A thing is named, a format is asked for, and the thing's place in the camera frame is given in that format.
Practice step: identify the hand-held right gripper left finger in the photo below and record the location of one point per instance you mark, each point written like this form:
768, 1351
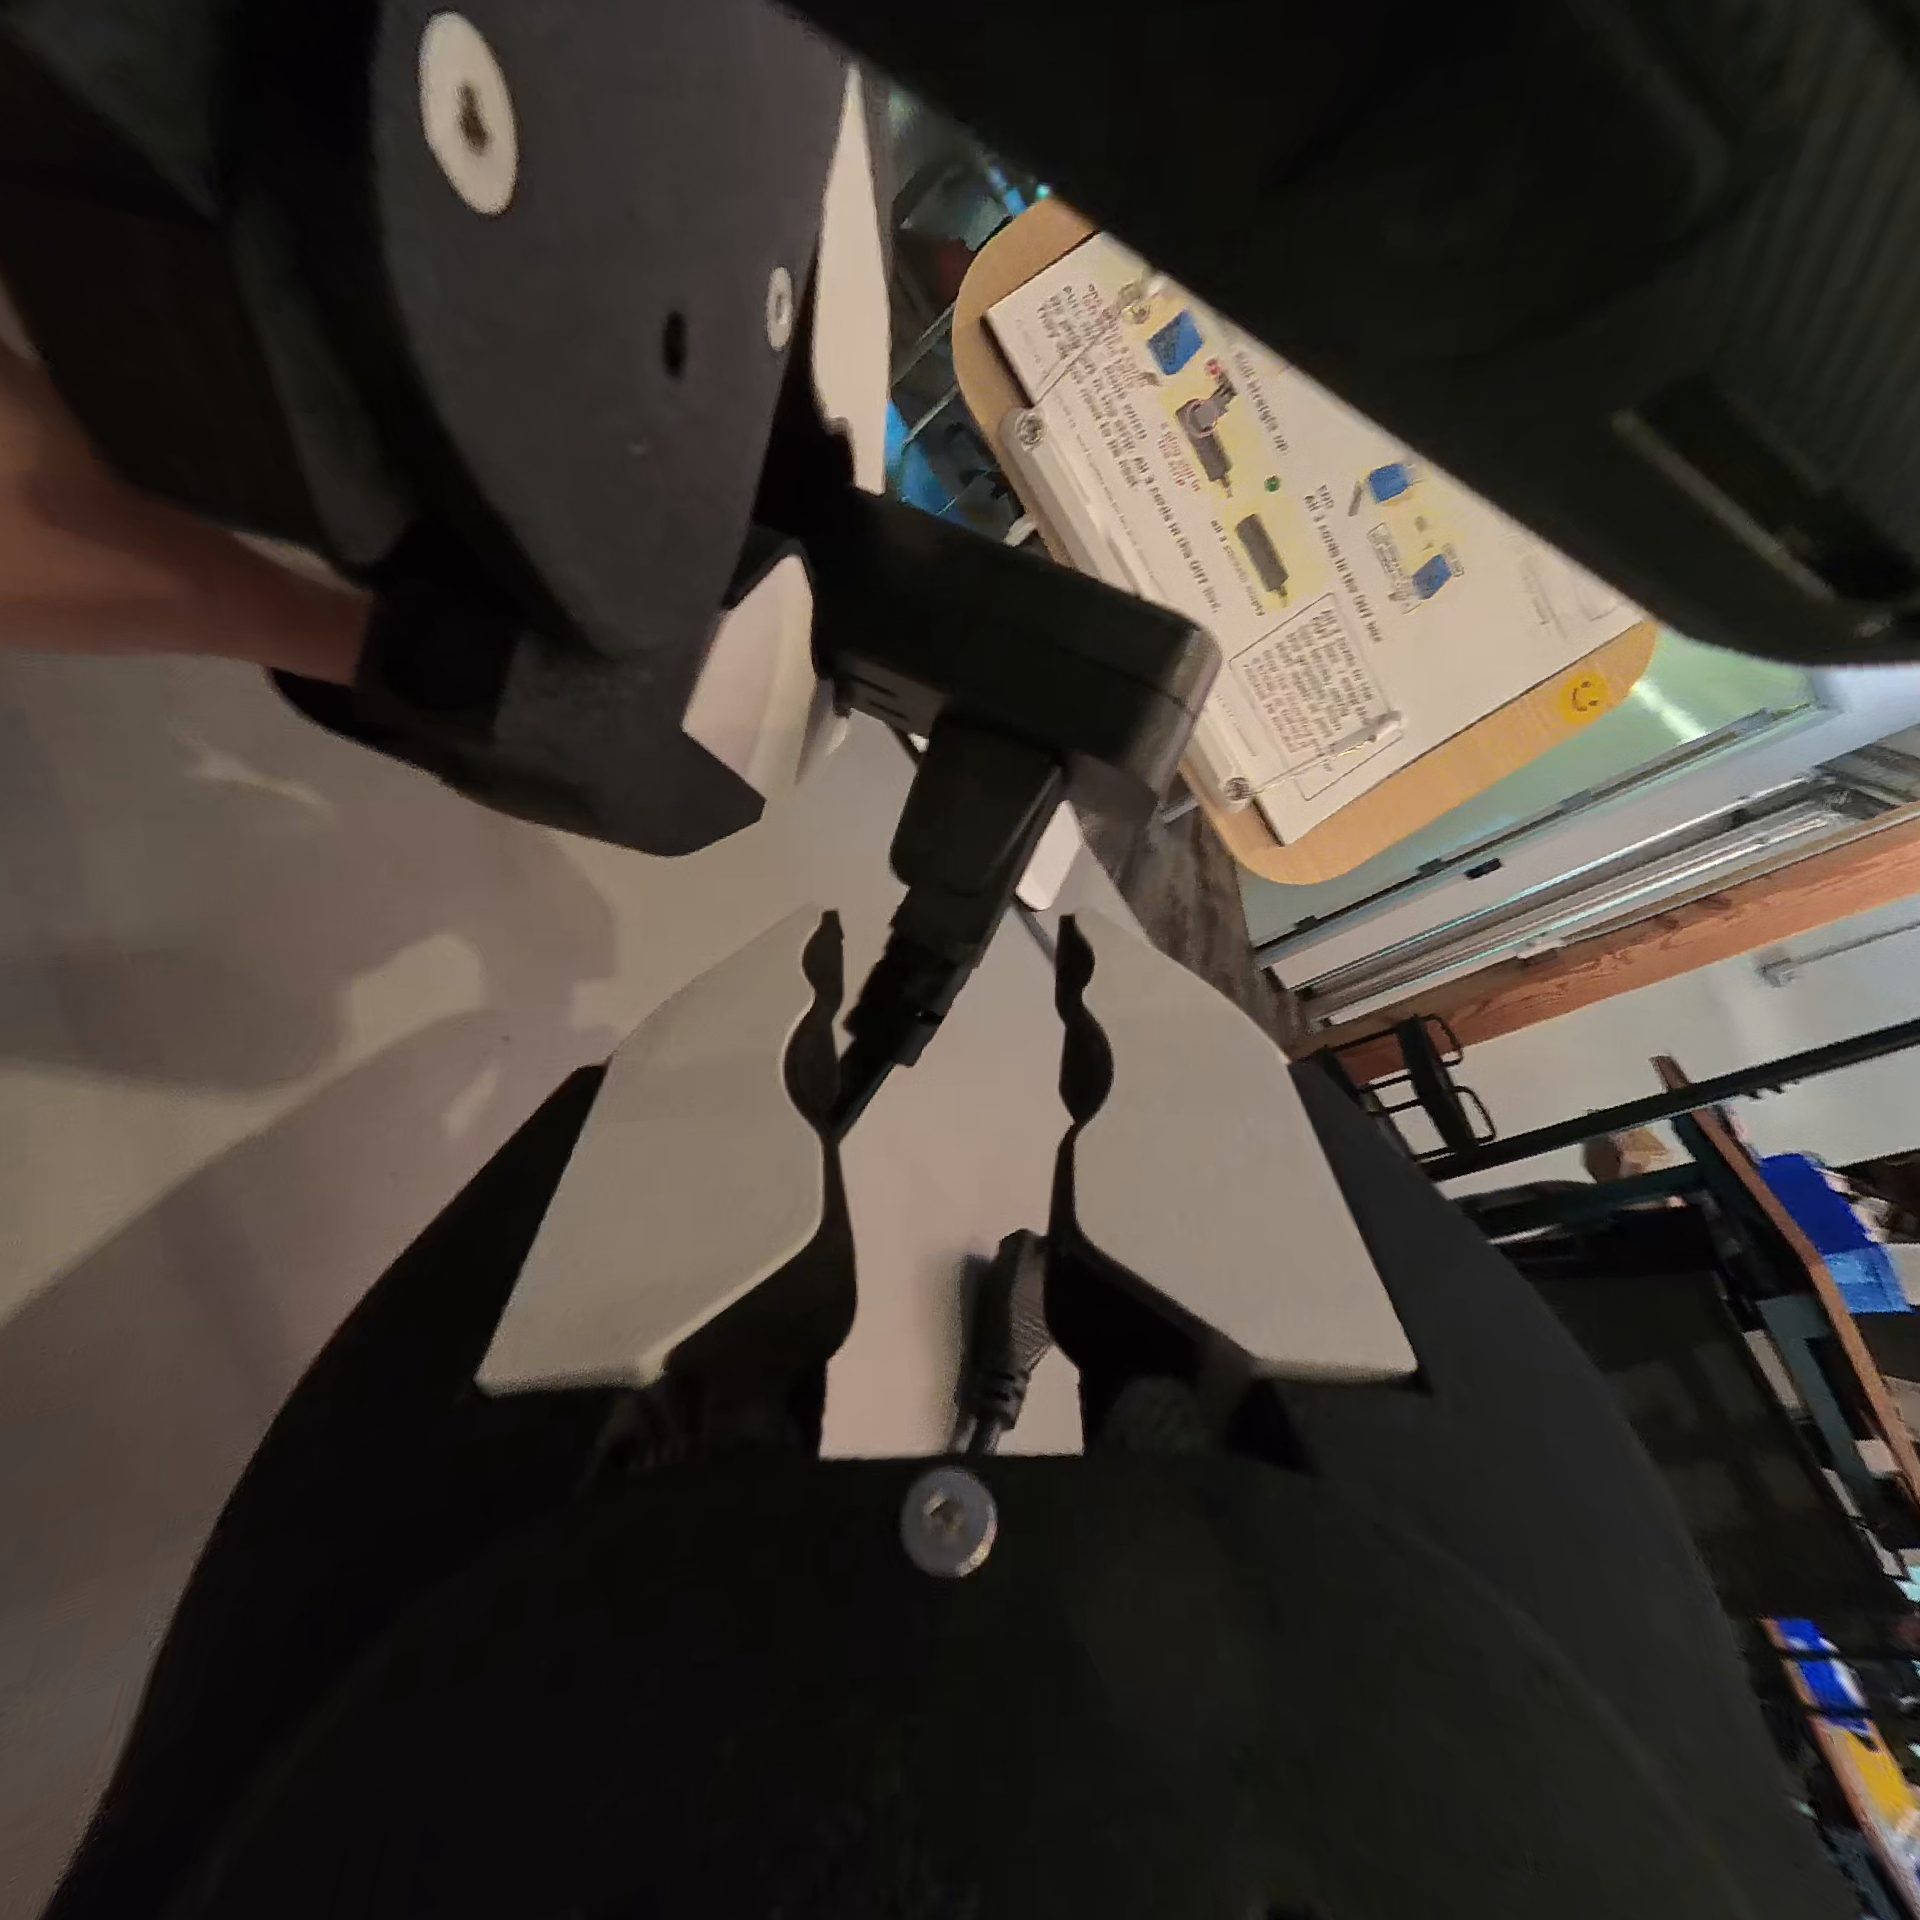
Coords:
660, 1201

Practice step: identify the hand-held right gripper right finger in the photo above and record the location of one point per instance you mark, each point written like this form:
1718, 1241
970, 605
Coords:
1214, 1185

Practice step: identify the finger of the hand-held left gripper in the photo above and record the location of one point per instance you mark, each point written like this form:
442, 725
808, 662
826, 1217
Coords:
757, 705

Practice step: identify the black power strip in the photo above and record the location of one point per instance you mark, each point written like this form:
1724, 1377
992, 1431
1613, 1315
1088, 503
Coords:
1019, 646

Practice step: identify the person's left hand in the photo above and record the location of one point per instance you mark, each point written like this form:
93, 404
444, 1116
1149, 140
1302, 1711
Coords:
149, 571

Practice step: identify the printed instruction sheet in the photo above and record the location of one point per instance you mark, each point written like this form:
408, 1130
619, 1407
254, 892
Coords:
1425, 629

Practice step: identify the yellow smiley sticker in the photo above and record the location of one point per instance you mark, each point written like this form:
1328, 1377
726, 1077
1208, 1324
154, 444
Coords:
1581, 695

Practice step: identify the storage shelf with blue bins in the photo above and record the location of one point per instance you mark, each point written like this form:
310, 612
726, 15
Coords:
1829, 1225

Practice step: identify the black metal frame post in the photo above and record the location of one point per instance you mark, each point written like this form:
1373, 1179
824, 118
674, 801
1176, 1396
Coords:
1651, 1109

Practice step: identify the wooden wall beam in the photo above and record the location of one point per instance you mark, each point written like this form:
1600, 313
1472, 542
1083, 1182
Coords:
1651, 938

